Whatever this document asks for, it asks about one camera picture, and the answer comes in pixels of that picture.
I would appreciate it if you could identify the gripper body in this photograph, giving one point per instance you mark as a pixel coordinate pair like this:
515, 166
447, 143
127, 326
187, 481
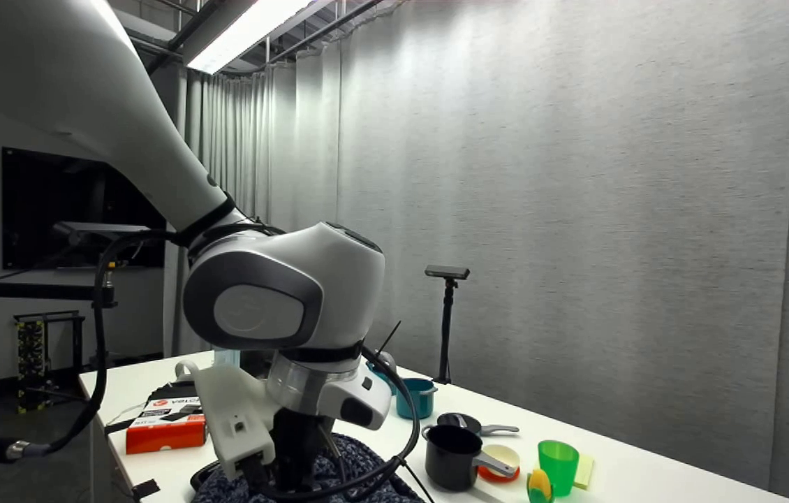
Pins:
297, 447

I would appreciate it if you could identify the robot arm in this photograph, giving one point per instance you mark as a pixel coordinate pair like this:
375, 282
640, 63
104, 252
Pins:
87, 105

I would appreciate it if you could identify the dark blue knitted blanket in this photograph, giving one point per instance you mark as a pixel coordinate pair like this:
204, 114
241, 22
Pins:
359, 464

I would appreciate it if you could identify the clear cup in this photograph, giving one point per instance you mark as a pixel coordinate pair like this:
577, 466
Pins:
227, 358

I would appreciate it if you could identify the teal toy pot with lid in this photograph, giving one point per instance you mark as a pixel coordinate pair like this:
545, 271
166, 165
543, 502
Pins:
384, 374

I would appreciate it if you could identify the orange and black box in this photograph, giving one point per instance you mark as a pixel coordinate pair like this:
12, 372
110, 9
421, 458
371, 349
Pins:
167, 432

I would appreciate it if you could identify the black tape piece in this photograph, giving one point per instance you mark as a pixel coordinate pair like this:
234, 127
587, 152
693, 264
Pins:
146, 489

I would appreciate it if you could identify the black toy pan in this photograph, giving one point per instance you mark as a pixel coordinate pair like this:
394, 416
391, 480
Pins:
461, 421

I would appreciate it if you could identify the red and cream bowl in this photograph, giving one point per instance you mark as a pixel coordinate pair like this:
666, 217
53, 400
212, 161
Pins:
503, 461

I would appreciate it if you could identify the yellow and green toy corn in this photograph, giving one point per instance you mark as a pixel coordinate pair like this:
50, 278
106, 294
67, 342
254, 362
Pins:
540, 487

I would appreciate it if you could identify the green plastic cup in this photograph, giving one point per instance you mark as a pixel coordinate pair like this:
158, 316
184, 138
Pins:
558, 464

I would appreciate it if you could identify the black rack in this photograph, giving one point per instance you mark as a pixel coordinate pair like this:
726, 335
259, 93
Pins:
33, 363

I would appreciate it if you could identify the yellow sticky note pad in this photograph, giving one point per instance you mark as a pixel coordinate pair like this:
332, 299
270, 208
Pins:
584, 471

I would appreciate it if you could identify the grey curtain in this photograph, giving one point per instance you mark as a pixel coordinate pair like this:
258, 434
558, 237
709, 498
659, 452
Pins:
255, 140

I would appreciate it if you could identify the ceiling light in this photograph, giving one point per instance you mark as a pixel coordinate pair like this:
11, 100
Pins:
248, 31

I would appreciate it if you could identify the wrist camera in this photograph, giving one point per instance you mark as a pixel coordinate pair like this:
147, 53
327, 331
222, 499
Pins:
237, 419

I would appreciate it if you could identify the camera on mount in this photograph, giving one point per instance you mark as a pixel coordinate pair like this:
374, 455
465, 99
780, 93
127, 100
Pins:
31, 290
446, 314

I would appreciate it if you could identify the black wall screen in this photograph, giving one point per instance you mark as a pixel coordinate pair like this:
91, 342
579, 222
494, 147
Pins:
45, 202

